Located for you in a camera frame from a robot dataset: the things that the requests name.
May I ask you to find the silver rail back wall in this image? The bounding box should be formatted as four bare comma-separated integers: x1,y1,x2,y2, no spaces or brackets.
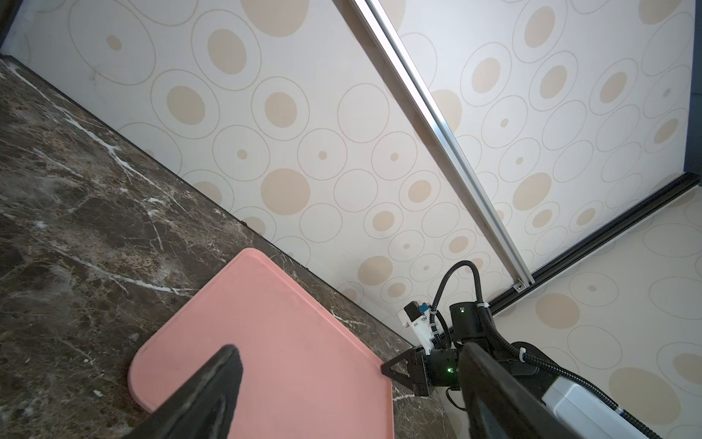
351,0,536,292

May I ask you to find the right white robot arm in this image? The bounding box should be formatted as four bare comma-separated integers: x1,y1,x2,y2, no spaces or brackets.
380,343,647,438

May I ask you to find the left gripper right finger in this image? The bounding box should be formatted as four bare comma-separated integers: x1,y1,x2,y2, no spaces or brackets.
459,343,578,438

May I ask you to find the black frame post right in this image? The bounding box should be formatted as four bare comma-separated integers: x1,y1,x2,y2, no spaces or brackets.
489,172,701,313

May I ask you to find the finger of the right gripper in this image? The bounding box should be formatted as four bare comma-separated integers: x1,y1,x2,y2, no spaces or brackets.
380,348,424,391

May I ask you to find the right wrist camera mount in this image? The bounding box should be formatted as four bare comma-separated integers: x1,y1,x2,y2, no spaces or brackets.
399,301,437,355

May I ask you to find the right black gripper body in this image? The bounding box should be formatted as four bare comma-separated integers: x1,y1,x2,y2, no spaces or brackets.
413,349,461,396

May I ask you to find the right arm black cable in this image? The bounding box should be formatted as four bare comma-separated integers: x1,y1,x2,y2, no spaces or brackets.
429,260,662,439

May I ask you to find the pink rectangular tray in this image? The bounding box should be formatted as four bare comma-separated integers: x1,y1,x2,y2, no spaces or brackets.
128,248,394,438

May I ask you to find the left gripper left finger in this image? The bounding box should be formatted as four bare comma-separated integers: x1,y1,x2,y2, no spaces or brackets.
125,344,243,439

